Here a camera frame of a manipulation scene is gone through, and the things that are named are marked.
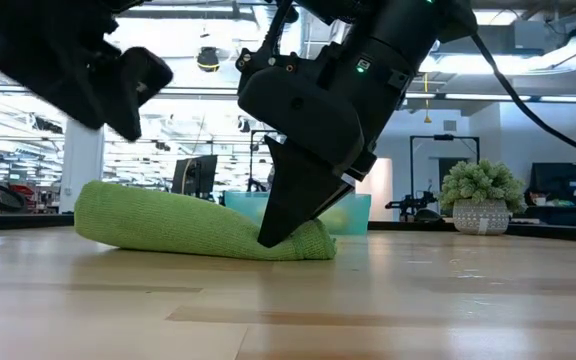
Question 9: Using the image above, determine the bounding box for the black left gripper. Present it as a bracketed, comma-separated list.
[67, 47, 174, 143]

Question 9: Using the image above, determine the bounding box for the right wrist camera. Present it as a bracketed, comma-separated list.
[234, 46, 302, 76]

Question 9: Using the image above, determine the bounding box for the black ceiling-hung device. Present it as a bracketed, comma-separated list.
[196, 46, 221, 74]

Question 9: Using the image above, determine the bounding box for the yellow hanging cord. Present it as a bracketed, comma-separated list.
[421, 73, 432, 125]

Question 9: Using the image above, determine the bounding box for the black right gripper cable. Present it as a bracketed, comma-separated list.
[469, 32, 576, 164]

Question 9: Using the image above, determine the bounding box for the potted artificial succulent plant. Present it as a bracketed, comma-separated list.
[436, 159, 528, 236]

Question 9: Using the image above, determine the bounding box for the teal translucent plastic basket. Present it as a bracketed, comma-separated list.
[223, 190, 373, 237]

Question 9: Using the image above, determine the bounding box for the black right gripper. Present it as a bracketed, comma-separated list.
[240, 68, 377, 249]

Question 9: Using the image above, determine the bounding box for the green microfiber towel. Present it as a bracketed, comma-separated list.
[73, 180, 338, 262]

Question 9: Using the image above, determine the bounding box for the white pillar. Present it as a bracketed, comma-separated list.
[59, 119, 106, 214]

